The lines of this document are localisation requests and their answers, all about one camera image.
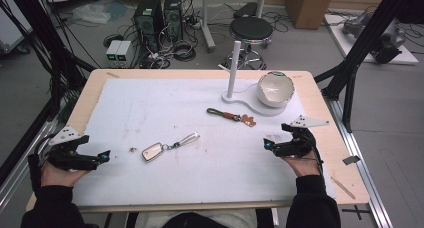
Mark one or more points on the person's torso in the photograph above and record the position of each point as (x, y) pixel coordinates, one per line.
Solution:
(200, 219)

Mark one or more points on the black foot pedal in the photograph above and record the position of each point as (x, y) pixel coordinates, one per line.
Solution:
(245, 10)

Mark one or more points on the white floor board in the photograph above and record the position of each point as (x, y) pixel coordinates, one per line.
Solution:
(346, 44)

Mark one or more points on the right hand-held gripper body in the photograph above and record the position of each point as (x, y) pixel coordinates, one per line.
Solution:
(296, 148)

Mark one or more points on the white stand with post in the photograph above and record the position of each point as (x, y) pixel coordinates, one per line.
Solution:
(234, 68)

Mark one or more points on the large black computer tower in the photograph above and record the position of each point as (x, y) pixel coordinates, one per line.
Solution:
(148, 21)

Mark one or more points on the black frame strut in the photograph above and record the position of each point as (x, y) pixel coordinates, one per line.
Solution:
(363, 44)
(43, 31)

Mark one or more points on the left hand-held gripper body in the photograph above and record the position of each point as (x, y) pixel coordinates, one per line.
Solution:
(63, 158)

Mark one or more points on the cardboard box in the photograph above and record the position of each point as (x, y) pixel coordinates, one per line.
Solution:
(310, 6)

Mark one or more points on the white egg-shaped bowl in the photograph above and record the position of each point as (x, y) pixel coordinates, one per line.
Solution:
(275, 89)

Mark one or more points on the person's left hand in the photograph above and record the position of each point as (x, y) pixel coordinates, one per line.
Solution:
(58, 176)

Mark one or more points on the black tape piece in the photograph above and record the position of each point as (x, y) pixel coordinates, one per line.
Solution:
(351, 160)

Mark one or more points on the white desk leg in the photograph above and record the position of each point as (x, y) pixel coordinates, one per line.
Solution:
(262, 1)
(206, 21)

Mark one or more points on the grey robot device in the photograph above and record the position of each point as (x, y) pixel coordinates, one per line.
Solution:
(386, 38)

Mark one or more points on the slim black computer tower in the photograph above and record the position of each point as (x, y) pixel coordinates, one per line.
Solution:
(173, 16)

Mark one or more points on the white power supply box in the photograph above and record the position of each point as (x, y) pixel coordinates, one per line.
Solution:
(112, 53)
(124, 53)

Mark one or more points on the person's right hand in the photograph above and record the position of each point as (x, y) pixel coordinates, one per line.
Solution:
(305, 166)

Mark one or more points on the thin wooden strip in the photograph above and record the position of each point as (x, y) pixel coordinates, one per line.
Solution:
(343, 188)

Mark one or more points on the black round stool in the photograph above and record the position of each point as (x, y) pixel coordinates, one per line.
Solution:
(250, 29)

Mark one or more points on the clear plastic bag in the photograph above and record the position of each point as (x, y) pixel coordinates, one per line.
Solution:
(91, 14)

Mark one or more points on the aluminium rail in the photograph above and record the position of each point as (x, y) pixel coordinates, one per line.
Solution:
(361, 154)
(20, 174)

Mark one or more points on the small debris crumb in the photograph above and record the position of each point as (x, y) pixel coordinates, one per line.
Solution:
(132, 150)

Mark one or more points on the white foam mat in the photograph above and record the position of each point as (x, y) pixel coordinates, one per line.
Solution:
(200, 174)

